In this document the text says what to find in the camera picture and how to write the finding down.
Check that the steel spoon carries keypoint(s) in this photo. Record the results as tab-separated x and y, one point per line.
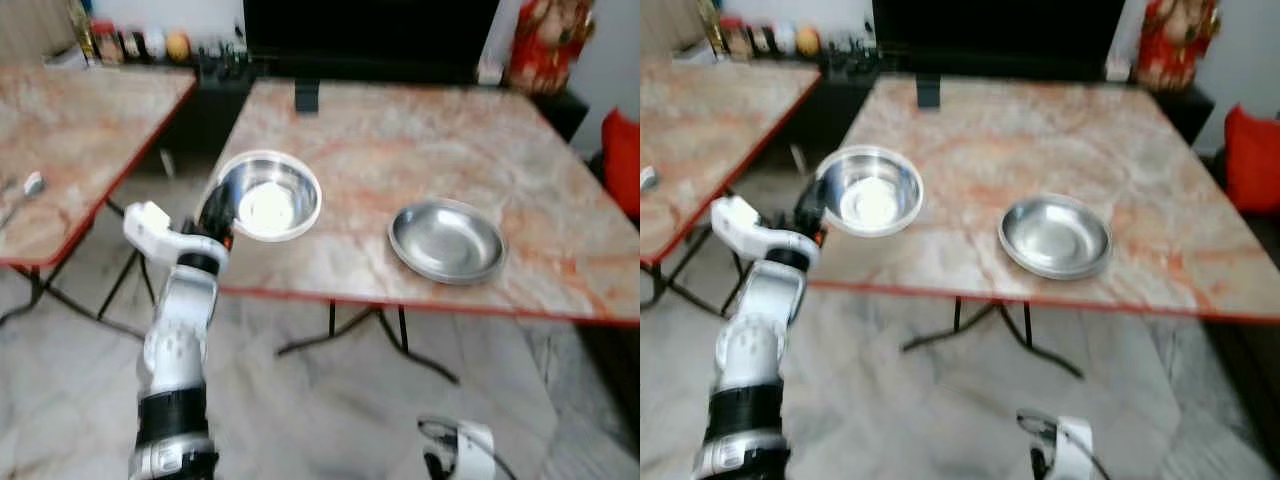
648	178
33	184

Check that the black folding table legs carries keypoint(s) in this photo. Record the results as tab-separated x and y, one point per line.
120	285
1025	325
400	330
695	255

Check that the white round ornament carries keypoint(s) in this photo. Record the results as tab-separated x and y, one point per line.
155	44
785	39

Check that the deep steel bowl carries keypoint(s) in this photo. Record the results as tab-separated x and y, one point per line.
272	200
872	195

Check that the golden bottle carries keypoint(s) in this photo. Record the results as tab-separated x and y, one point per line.
710	25
80	25

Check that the black television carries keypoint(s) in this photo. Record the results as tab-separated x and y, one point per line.
370	35
1000	35

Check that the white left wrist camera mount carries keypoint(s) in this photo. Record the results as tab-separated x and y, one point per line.
745	225
160	232

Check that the shallow steel plate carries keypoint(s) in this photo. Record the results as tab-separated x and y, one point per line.
1055	238
447	242

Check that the black television foot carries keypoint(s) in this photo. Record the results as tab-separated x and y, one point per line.
307	97
929	92

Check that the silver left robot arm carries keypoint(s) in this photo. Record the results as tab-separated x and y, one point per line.
760	340
180	340

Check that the red cushion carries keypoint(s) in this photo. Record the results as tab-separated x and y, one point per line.
622	165
1255	160

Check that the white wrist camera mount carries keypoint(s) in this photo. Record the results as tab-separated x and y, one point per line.
160	232
1072	445
472	450
745	225

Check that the orange ball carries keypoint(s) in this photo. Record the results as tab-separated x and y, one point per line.
807	41
178	46

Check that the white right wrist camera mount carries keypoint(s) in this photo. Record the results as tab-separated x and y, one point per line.
472	450
1072	445

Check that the black low cabinet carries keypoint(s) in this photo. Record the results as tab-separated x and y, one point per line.
210	110
835	105

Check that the red and gold figure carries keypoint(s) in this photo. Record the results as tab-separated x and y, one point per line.
1178	42
545	45

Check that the small white box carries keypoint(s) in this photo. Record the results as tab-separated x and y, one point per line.
490	72
1117	68

